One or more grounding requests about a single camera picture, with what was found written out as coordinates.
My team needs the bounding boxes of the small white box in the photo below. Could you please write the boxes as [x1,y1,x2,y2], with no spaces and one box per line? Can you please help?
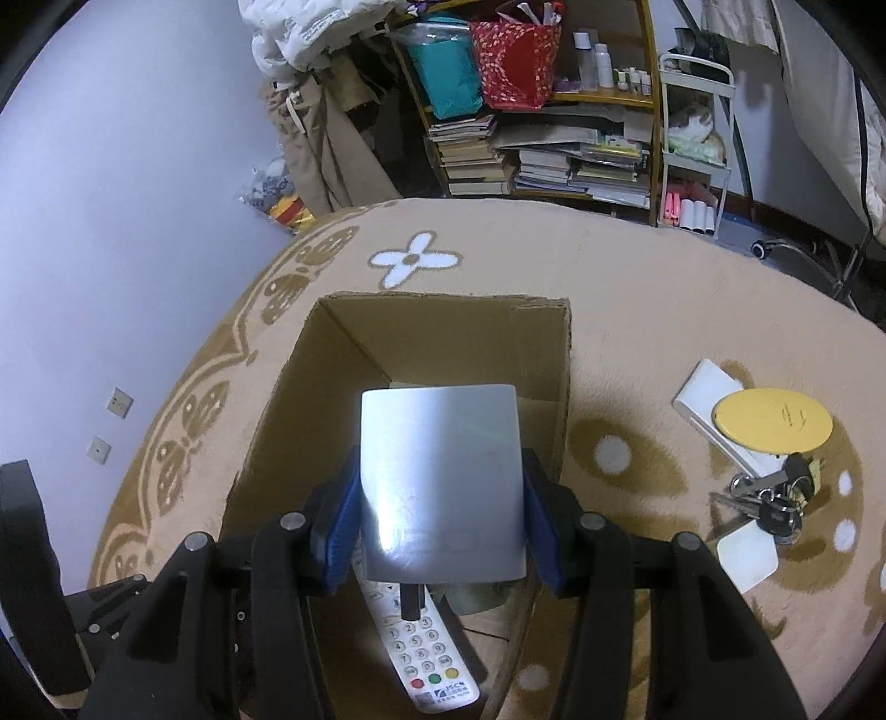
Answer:
[716,519,780,595]

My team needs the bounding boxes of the yellow oval mirror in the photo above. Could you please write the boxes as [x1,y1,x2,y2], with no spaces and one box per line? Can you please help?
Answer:
[712,388,835,456]

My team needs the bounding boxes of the teal bag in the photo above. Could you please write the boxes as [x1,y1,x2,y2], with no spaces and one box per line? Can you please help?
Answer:
[405,20,484,121]

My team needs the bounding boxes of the white puffer jacket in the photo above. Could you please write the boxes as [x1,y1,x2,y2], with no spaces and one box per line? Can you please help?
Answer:
[239,0,409,79]

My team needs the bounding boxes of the brown cardboard box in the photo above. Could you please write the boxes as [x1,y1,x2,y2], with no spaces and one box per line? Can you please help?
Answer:
[218,294,573,720]

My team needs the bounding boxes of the cream office chair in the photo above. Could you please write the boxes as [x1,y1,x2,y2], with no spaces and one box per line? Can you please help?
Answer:
[702,0,886,307]

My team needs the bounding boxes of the white remote control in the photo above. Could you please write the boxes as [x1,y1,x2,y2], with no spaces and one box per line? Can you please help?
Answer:
[353,554,483,716]

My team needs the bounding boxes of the wooden shelf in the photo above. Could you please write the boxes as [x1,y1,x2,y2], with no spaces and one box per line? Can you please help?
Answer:
[388,0,663,227]

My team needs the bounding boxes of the red patterned bag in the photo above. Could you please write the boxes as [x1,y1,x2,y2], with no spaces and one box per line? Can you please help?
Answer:
[469,17,562,112]

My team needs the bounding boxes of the stack of old books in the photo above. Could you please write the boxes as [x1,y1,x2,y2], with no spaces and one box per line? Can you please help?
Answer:
[424,114,517,197]

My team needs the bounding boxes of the white storage trolley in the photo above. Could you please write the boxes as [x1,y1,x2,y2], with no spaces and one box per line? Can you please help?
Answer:
[654,52,735,240]

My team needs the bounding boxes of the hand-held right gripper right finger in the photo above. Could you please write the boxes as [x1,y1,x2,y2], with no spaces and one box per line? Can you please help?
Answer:
[519,449,807,720]

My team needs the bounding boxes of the white power bank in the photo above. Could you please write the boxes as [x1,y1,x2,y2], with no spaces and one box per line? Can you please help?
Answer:
[671,358,783,479]

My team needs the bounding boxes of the plastic bag of snacks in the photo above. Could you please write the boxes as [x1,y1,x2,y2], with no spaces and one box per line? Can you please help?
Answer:
[239,158,317,234]

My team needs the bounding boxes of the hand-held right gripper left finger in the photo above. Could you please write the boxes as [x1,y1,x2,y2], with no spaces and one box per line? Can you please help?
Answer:
[79,443,364,720]

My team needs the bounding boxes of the silver metal tin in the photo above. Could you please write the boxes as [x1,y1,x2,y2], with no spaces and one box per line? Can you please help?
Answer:
[360,382,531,584]

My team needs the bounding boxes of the bunch of keys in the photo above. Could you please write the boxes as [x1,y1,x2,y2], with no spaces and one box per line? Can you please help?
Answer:
[709,453,825,545]

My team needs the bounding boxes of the pile of magazines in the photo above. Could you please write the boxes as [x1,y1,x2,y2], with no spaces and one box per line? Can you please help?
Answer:
[494,111,656,209]

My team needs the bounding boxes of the beige trousers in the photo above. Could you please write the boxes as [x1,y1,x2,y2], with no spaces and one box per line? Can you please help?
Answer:
[259,65,403,217]

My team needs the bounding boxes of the tall clear bottle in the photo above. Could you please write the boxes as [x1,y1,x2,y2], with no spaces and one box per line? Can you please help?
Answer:
[573,29,597,91]

